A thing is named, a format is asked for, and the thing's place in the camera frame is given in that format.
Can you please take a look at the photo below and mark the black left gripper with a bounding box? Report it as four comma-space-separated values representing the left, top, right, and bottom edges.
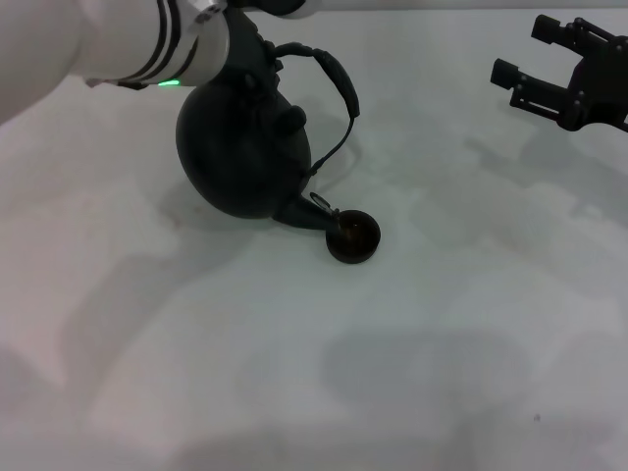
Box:
195, 9, 282, 95

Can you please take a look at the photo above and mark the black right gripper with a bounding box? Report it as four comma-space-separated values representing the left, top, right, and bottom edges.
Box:
490, 14, 628, 133

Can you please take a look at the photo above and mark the black cast iron teapot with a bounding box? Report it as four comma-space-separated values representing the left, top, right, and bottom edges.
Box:
175, 42, 362, 235

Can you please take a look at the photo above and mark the dark brown teacup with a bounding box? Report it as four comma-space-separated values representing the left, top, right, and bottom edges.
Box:
325, 209, 383, 267

